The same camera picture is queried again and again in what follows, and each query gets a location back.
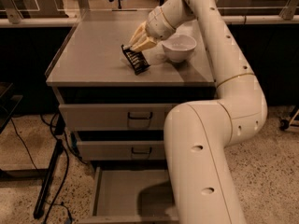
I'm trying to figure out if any black caster wheel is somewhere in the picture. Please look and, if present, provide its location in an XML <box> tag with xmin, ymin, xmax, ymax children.
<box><xmin>279</xmin><ymin>119</ymin><xmax>289</xmax><ymax>131</ymax></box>

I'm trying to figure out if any grey drawer cabinet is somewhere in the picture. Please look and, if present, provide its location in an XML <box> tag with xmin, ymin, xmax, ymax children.
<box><xmin>45</xmin><ymin>9</ymin><xmax>231</xmax><ymax>224</ymax></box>

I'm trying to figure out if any black rxbar chocolate bar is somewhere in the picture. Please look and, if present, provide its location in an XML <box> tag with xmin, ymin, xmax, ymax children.
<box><xmin>121</xmin><ymin>45</ymin><xmax>150</xmax><ymax>75</ymax></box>

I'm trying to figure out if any middle grey drawer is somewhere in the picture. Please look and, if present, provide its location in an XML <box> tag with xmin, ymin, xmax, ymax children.
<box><xmin>77</xmin><ymin>141</ymin><xmax>165</xmax><ymax>161</ymax></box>

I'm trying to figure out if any bottom grey drawer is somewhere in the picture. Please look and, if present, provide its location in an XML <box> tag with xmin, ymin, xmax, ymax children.
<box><xmin>78</xmin><ymin>167</ymin><xmax>179</xmax><ymax>224</ymax></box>

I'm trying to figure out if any black table leg bar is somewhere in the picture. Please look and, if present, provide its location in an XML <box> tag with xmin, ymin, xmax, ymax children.
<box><xmin>34</xmin><ymin>139</ymin><xmax>63</xmax><ymax>219</ymax></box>

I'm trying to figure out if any dark side table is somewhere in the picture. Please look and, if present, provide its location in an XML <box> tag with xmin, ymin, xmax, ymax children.
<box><xmin>0</xmin><ymin>82</ymin><xmax>22</xmax><ymax>133</ymax></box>

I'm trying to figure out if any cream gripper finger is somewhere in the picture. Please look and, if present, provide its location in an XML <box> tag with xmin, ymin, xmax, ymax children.
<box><xmin>129</xmin><ymin>35</ymin><xmax>140</xmax><ymax>46</ymax></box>
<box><xmin>131</xmin><ymin>38</ymin><xmax>157</xmax><ymax>52</ymax></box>

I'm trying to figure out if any top grey drawer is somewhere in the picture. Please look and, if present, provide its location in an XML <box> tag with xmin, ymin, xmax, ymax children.
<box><xmin>59</xmin><ymin>104</ymin><xmax>174</xmax><ymax>131</ymax></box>

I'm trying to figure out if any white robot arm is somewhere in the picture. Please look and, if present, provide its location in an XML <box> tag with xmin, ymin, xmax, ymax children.
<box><xmin>130</xmin><ymin>0</ymin><xmax>267</xmax><ymax>224</ymax></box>

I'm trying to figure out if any white horizontal rail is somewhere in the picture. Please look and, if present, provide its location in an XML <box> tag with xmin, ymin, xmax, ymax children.
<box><xmin>0</xmin><ymin>15</ymin><xmax>299</xmax><ymax>27</ymax></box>

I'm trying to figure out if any white ceramic bowl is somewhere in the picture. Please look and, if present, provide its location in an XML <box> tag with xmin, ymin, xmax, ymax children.
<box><xmin>162</xmin><ymin>34</ymin><xmax>197</xmax><ymax>63</ymax></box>

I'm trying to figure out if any grey drawer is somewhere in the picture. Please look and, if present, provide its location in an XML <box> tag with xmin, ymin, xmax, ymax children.
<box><xmin>77</xmin><ymin>141</ymin><xmax>165</xmax><ymax>161</ymax></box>
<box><xmin>78</xmin><ymin>167</ymin><xmax>179</xmax><ymax>224</ymax></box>
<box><xmin>59</xmin><ymin>104</ymin><xmax>174</xmax><ymax>131</ymax></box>

